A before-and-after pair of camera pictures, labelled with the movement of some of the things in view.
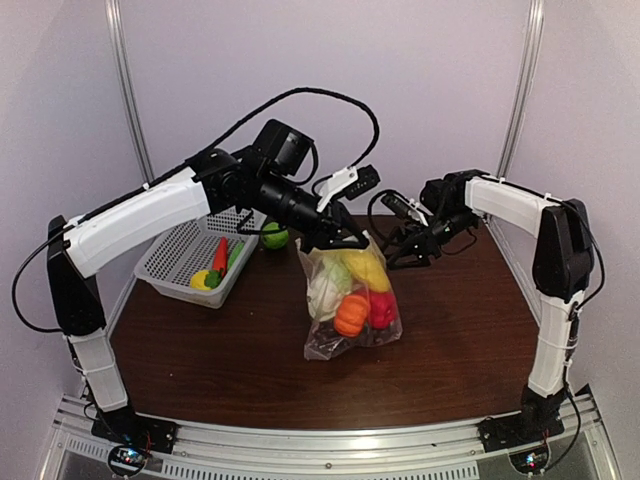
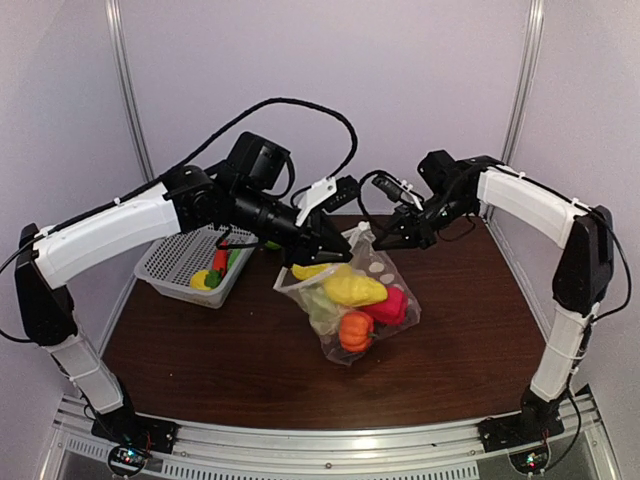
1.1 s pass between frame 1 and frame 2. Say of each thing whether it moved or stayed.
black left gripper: moved
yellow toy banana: moved
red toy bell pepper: moved
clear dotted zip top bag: moved
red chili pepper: stayed
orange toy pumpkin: moved
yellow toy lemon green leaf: stayed
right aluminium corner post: stayed
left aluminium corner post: stayed
